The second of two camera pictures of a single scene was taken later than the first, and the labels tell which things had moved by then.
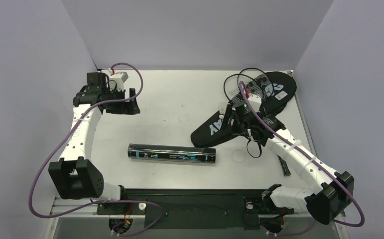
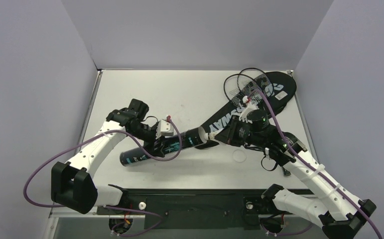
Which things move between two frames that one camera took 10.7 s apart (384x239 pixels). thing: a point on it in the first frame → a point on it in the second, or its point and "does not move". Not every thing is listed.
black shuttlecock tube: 172,153 → 140,156
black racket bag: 273,92 does not move
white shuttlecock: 222,106 → 211,135
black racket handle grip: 286,170 does not move
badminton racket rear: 257,82 does not move
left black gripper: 122,101 → 155,144
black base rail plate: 193,208 does not move
